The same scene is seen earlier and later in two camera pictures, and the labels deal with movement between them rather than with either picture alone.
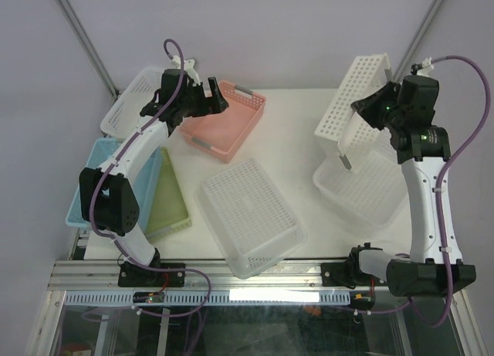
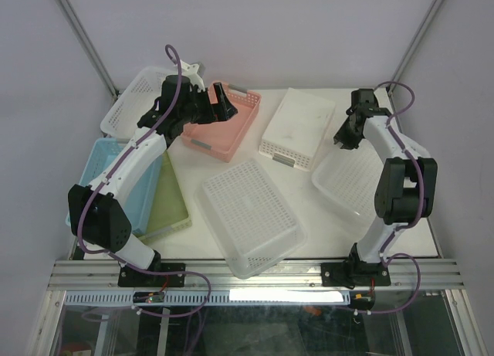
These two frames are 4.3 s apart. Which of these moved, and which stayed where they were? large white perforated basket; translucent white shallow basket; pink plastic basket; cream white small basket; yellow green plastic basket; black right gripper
Moved: black right gripper; cream white small basket
Stayed: translucent white shallow basket; yellow green plastic basket; large white perforated basket; pink plastic basket
